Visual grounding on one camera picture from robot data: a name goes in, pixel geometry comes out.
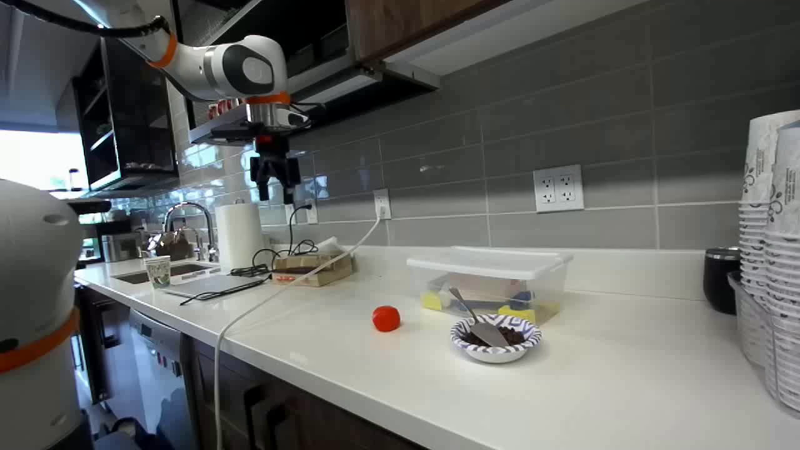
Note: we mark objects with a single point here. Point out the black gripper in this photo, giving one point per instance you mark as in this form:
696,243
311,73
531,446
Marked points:
275,157

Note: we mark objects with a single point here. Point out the silver spatula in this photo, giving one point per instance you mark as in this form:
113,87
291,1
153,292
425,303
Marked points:
487,333

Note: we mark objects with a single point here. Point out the white robot base orange band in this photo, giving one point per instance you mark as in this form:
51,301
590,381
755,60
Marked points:
33,275

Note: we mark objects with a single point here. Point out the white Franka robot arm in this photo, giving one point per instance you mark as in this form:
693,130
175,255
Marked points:
240,70

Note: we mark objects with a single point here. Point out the patterned paper bowl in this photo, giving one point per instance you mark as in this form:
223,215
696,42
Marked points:
496,352

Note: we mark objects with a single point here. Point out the dark brown bowl contents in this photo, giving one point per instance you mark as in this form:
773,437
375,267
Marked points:
516,335

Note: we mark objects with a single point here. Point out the black gooseneck tap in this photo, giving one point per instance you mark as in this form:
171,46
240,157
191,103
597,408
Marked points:
291,226

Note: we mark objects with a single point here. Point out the white paper towel roll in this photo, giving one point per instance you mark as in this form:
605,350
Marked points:
238,237

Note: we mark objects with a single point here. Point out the brown cardboard box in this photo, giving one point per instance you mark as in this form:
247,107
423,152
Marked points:
300,263

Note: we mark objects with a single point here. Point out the chrome sink faucet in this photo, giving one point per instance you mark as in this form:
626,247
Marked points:
203,220

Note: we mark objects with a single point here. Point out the dark flat tray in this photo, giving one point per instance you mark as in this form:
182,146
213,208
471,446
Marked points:
215,286

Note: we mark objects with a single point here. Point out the steel sink basin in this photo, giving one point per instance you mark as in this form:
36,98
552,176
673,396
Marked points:
171,271

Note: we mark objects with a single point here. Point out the single patterned paper cup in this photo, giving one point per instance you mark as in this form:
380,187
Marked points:
157,272

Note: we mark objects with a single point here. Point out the black open shelf cabinet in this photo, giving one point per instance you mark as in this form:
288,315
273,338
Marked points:
141,125

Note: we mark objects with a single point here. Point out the small red block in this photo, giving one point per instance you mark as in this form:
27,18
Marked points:
385,317

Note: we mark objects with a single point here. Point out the dark coffee machine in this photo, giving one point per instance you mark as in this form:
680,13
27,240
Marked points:
108,237

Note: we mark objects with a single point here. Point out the yellow sponge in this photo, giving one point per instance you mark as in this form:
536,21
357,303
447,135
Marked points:
521,312
433,301

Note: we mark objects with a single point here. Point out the dark wooden base cabinet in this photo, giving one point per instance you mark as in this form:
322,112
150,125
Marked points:
250,400

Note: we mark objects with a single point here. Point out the clear lidded plastic container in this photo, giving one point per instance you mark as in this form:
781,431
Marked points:
490,265

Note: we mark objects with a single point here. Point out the black mug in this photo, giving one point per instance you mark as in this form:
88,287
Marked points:
718,278

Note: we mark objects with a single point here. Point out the patterned paper cup stack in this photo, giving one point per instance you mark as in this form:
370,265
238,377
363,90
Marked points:
788,290
752,215

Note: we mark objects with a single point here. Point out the white wall outlet with plug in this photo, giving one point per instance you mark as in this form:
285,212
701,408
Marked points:
380,205

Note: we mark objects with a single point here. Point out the wooden wall cabinet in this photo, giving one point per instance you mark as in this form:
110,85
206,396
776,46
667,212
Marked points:
401,21

